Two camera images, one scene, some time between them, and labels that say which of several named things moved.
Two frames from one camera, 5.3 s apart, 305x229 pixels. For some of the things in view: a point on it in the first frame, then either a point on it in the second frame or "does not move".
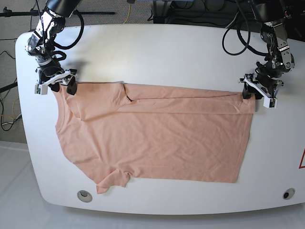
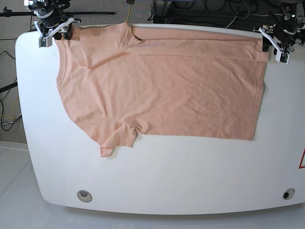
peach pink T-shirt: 115,130 -> 116,78
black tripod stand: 6,13 does not move
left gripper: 49,73 -> 66,27
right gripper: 266,78 -> 283,43
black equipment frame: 250,14 does not move
